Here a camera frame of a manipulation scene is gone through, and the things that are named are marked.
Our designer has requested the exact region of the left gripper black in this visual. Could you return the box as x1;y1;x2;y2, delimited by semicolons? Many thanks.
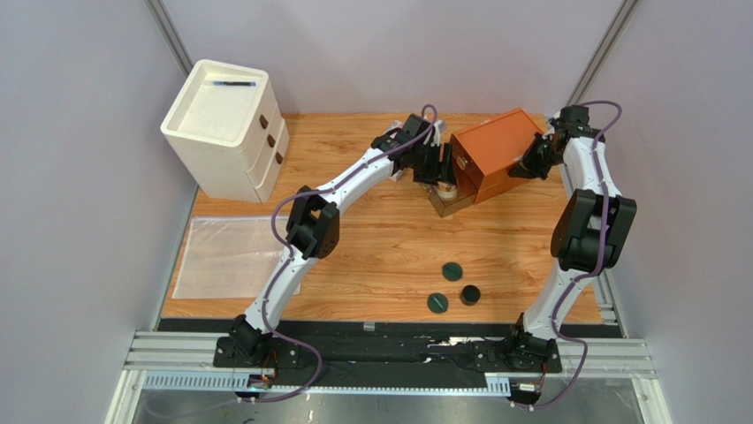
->
411;142;460;187

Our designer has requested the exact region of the gold lid cream jar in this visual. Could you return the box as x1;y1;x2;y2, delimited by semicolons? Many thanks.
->
436;181;458;201

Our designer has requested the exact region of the clear acrylic drawer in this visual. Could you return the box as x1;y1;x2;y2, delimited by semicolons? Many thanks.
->
420;182;477;218

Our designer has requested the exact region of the green round compact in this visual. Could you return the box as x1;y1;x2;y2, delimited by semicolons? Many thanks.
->
441;261;464;282
427;292;449;314

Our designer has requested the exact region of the small black jar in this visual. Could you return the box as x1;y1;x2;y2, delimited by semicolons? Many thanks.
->
460;284;481;307

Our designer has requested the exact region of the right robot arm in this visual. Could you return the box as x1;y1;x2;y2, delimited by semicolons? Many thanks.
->
412;102;637;370

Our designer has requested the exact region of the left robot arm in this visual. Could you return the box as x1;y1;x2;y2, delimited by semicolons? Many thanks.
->
229;114;441;366

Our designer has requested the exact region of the orange drawer box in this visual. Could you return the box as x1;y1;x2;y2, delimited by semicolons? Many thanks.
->
450;108;544;204

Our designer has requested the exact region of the white drawer cabinet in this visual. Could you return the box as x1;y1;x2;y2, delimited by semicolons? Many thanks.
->
161;59;290;203

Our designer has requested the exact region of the black pen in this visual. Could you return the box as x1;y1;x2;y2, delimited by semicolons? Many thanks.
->
211;80;257;87

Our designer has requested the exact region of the clear mesh zipper pouch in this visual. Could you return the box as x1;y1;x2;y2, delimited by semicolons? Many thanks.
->
171;216;284;299

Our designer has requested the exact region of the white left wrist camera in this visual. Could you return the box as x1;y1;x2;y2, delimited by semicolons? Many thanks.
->
423;119;446;147

